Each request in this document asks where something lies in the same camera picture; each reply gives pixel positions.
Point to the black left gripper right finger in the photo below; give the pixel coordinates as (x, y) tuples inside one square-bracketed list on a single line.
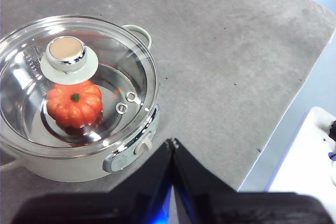
[(191, 179)]

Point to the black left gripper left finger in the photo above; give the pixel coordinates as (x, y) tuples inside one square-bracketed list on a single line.
[(155, 176)]

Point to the small orange pumpkin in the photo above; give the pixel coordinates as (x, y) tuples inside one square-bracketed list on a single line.
[(71, 111)]

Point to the glass lid with green knob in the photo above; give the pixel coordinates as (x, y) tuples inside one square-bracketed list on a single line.
[(71, 58)]

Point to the pale green electric cooking pot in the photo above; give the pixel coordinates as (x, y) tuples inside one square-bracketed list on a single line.
[(65, 166)]

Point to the white device housing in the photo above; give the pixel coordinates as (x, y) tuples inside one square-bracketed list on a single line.
[(302, 155)]

